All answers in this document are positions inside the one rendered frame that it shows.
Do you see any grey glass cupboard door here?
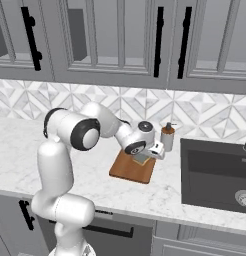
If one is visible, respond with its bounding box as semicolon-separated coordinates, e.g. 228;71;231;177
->
0;0;57;83
167;0;246;96
44;0;177;90

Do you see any grey-green sponge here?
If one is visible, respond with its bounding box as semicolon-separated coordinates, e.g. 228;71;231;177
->
132;153;150;167

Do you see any brown wooden cutting board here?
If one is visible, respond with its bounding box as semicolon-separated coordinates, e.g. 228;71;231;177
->
108;148;157;185

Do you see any grey soap dispenser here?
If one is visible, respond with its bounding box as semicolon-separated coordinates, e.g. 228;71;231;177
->
160;121;176;153

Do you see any black dishwasher handle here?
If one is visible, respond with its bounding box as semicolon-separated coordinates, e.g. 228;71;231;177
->
84;224;135;239

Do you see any grey dishwasher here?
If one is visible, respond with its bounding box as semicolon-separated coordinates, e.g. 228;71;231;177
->
37;209;155;256

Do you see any grey panelled cupboard front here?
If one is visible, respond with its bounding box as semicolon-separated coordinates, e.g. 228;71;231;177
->
150;220;246;256

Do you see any black sink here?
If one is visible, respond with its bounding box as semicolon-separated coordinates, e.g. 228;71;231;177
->
179;137;246;215

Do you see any black base cupboard handle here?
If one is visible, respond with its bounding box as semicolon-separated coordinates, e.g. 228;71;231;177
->
18;199;36;232

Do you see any grey base cupboard door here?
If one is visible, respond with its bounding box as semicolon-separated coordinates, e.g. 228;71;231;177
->
0;190;51;256

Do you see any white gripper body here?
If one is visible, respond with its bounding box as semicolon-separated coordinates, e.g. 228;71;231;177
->
147;148;166;161

